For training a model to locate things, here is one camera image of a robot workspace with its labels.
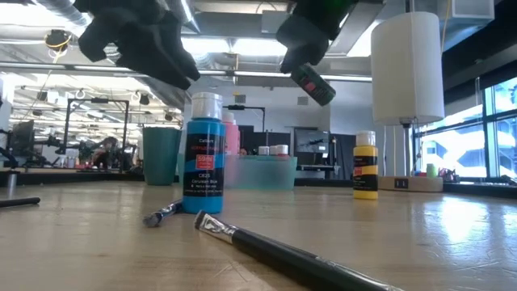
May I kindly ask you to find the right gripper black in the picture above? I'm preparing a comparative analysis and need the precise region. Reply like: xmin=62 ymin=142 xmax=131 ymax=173
xmin=292 ymin=0 xmax=359 ymax=41

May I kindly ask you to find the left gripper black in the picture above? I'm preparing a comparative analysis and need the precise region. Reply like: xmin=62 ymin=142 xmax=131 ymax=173
xmin=72 ymin=0 xmax=201 ymax=91

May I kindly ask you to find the sap green paint bottle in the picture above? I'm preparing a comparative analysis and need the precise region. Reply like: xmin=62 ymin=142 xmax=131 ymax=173
xmin=290 ymin=63 xmax=337 ymax=108

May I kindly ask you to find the large pink paint bottle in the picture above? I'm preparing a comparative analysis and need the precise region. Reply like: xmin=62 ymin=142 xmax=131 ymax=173
xmin=221 ymin=112 xmax=242 ymax=157

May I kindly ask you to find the cerulean blue paint bottle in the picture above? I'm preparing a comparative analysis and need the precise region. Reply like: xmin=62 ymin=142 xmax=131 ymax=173
xmin=182 ymin=91 xmax=226 ymax=215

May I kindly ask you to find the small yellow paint bottle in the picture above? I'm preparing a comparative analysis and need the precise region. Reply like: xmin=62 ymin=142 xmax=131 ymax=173
xmin=352 ymin=130 xmax=380 ymax=200

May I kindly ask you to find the grey ceiling box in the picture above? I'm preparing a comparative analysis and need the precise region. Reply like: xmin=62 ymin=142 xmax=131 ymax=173
xmin=260 ymin=10 xmax=286 ymax=35

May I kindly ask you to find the long ceiling light bar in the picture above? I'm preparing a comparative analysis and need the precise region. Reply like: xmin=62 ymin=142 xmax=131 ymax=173
xmin=0 ymin=60 xmax=373 ymax=82

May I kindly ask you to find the yellow black ceiling fixture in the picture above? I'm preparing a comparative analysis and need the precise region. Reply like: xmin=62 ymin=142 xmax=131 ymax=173
xmin=43 ymin=27 xmax=74 ymax=53

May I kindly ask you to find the white shade table lamp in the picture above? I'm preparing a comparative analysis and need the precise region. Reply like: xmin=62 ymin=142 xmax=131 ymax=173
xmin=370 ymin=11 xmax=446 ymax=193

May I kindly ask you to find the teal plastic cup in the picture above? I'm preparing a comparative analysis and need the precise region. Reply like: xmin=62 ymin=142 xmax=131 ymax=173
xmin=141 ymin=127 xmax=183 ymax=187

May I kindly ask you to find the black monitor screen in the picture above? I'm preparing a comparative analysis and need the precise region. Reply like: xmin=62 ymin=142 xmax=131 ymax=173
xmin=293 ymin=128 xmax=330 ymax=154

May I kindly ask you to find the black office partition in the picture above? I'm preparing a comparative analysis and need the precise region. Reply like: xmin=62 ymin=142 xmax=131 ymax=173
xmin=241 ymin=124 xmax=292 ymax=157

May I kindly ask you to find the teal translucent plastic bin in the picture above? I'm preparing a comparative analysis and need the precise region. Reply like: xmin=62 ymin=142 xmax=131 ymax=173
xmin=176 ymin=154 xmax=299 ymax=192

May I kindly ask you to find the black computer monitor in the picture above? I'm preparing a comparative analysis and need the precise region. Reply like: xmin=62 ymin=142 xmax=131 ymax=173
xmin=10 ymin=120 xmax=36 ymax=157

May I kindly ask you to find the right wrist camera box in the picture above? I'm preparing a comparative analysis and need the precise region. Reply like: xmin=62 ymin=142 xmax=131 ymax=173
xmin=276 ymin=15 xmax=331 ymax=74

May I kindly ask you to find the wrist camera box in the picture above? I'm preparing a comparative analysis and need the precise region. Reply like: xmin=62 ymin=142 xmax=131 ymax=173
xmin=78 ymin=10 xmax=124 ymax=64
xmin=276 ymin=15 xmax=331 ymax=74

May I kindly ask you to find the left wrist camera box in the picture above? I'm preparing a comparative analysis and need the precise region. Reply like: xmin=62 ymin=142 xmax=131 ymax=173
xmin=78 ymin=10 xmax=124 ymax=64

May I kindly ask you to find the black metal gantry frame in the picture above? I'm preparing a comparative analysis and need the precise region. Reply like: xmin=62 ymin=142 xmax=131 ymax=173
xmin=62 ymin=98 xmax=131 ymax=171

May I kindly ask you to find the window with black frame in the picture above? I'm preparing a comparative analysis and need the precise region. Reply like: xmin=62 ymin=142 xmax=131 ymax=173
xmin=411 ymin=74 xmax=517 ymax=183

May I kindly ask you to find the silver metal post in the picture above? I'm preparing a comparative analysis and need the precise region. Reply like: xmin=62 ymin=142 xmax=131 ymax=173
xmin=6 ymin=171 xmax=18 ymax=199

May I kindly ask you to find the black aluminium table frame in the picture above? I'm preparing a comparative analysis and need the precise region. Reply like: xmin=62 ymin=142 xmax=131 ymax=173
xmin=0 ymin=169 xmax=517 ymax=200

